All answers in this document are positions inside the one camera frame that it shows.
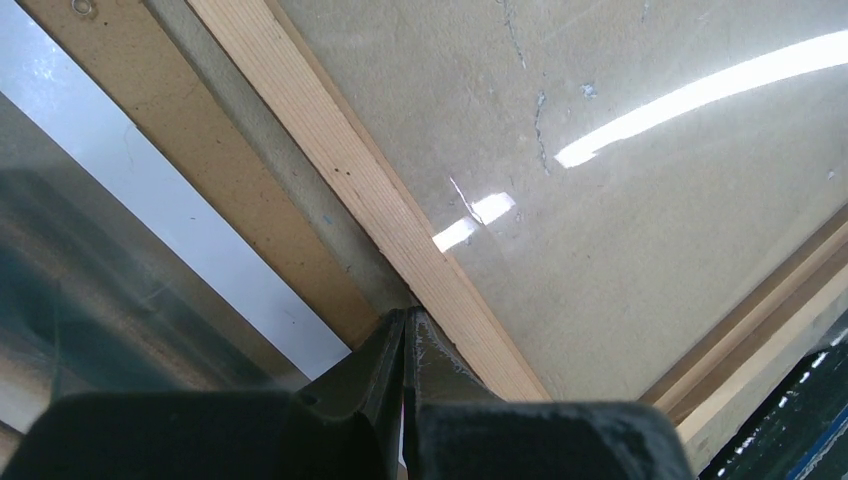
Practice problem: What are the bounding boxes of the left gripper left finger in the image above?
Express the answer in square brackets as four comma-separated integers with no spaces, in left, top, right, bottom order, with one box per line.
[3,310,405,479]

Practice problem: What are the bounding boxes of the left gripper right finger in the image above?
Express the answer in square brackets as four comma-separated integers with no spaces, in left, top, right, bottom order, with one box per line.
[402,307,695,479]

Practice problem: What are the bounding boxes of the wooden picture frame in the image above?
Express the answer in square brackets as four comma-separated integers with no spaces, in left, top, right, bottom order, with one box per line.
[185,0,848,425]

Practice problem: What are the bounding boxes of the clear acrylic sheet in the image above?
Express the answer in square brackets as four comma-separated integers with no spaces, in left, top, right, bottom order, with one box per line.
[274,0,848,402]

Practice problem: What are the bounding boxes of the plant photo print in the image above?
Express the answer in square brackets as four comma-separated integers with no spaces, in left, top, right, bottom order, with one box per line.
[1,1,349,442]

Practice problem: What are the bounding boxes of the black mat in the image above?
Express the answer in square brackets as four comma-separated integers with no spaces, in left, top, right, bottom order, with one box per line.
[698,343,847,479]

